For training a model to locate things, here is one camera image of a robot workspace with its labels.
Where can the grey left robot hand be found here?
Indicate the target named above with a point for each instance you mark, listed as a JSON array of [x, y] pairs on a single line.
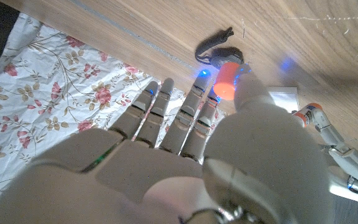
[[353, 165]]

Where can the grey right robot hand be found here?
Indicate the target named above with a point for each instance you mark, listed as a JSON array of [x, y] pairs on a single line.
[[135, 177]]

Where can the orange blue white glue stick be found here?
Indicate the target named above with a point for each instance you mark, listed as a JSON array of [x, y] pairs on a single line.
[[303, 113]]

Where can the orange glue stick cap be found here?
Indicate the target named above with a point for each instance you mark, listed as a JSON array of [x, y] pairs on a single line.
[[225, 82]]

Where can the flat white cardboard box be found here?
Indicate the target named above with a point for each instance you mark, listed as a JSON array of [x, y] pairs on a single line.
[[284, 98]]

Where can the floral backdrop cloth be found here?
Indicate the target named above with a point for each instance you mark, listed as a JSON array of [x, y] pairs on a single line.
[[57, 93]]

